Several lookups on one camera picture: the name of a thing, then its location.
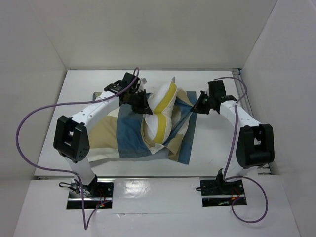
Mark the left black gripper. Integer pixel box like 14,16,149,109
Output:
127,89,151,116

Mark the white pillow yellow edge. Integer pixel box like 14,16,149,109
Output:
143,80,178,147

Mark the blue beige checked pillowcase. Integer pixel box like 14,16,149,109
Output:
87,90,197,164

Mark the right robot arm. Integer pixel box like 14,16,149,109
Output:
191,78,275,195

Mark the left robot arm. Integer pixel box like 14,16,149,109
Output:
53,68,152,197

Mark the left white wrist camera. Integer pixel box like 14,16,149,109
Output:
136,78,147,92

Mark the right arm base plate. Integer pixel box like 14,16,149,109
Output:
196,179,247,207

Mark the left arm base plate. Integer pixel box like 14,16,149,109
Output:
58,179,114,210

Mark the aluminium rail front edge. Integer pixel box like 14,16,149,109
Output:
34,175,247,180

